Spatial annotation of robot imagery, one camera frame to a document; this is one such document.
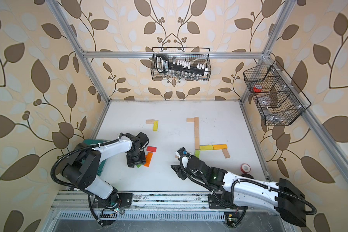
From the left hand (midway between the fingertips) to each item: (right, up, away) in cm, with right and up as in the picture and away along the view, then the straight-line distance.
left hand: (139, 163), depth 87 cm
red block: (+6, +7, +6) cm, 11 cm away
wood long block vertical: (+36, +11, +10) cm, 39 cm away
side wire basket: (+76, +36, -14) cm, 85 cm away
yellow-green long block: (+42, +8, +7) cm, 43 cm away
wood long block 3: (+23, +10, -19) cm, 31 cm away
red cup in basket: (+69, +44, -6) cm, 82 cm away
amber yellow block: (+52, +8, +8) cm, 53 cm away
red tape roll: (+63, -2, -2) cm, 64 cm away
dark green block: (0, -1, -1) cm, 1 cm away
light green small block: (+36, +5, +3) cm, 36 cm away
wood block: (+2, +25, +20) cm, 32 cm away
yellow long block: (+7, +21, +18) cm, 29 cm away
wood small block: (+33, +26, +22) cm, 47 cm away
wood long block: (+37, +20, +18) cm, 46 cm away
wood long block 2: (+36, +16, +15) cm, 42 cm away
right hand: (+22, +4, -10) cm, 25 cm away
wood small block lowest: (+54, +5, +4) cm, 54 cm away
